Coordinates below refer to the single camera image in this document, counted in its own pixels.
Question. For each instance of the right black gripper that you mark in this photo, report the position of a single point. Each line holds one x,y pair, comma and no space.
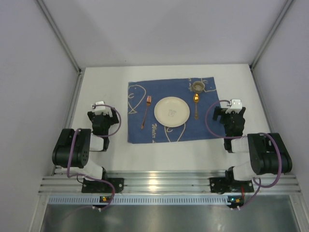
230,116

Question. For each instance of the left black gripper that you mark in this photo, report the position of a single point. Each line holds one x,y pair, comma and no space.
103,116

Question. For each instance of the copper spoon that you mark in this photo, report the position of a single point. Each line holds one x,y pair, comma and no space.
196,101

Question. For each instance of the small speckled ceramic cup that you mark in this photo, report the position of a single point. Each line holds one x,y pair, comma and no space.
198,87

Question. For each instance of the cream ceramic plate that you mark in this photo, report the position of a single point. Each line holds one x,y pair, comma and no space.
171,112

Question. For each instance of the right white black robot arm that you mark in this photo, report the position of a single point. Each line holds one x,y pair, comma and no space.
267,152

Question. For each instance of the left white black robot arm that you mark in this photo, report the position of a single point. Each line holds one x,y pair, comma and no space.
73,147

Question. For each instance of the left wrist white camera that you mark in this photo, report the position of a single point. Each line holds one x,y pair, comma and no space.
99,108

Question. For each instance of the wrist white camera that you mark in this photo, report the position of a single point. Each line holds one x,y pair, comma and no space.
99,108
234,106

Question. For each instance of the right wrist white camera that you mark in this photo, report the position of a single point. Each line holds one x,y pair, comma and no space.
234,106

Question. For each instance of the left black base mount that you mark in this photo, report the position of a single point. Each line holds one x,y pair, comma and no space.
90,186

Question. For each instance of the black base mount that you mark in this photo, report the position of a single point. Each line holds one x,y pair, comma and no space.
90,186
221,185

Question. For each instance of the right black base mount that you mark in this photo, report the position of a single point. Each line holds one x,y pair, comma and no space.
221,185

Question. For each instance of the left aluminium corner post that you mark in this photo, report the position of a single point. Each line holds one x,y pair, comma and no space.
44,9

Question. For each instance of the aluminium corner post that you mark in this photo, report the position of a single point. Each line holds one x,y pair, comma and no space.
44,9
271,33

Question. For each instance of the perforated cable duct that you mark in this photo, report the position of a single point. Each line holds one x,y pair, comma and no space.
147,200

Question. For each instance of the right aluminium corner post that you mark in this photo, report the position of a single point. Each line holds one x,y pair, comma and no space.
271,33

